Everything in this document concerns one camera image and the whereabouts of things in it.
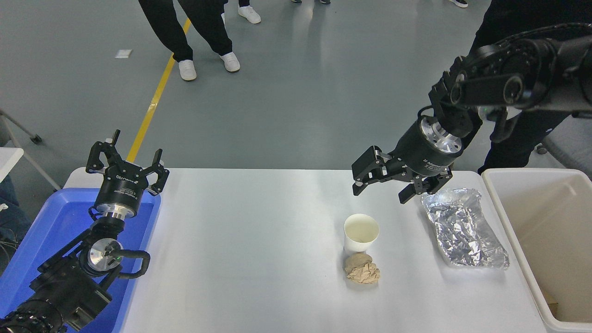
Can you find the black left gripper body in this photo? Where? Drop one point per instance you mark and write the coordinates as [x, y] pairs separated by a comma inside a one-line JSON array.
[[121, 187]]

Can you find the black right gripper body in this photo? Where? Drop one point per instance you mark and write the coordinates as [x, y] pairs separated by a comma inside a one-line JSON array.
[[421, 157]]

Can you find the white paper cup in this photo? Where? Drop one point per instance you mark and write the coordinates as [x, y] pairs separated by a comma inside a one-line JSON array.
[[360, 231]]

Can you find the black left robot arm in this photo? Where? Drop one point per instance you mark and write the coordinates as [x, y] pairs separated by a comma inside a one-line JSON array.
[[64, 286]]

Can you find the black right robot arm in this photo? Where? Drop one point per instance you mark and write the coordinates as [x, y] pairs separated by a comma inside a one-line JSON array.
[[508, 78]]

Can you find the crumpled silver foil tray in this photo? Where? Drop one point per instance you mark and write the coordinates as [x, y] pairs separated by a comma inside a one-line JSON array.
[[462, 226]]

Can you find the blue plastic tray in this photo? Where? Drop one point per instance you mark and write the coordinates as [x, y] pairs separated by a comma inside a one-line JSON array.
[[51, 222]]

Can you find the white side table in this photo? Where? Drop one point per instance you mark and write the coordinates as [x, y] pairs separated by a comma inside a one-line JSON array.
[[8, 162]]

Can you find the person in tan boots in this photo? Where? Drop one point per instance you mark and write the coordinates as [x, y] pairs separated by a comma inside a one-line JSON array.
[[522, 143]]

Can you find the crumpled tan paper ball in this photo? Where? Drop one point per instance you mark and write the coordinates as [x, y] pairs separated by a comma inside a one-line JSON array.
[[361, 270]]

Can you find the seated person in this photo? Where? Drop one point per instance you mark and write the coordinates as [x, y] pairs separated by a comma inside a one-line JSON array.
[[6, 217]]

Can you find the large pale plastic bin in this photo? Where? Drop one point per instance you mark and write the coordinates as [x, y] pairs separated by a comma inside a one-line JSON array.
[[545, 222]]

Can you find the person in white shoes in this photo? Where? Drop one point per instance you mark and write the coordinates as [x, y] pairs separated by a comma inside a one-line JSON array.
[[249, 14], [199, 23]]

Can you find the grey metal wheeled frame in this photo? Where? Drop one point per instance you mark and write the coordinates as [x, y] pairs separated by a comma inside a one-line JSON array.
[[32, 162]]

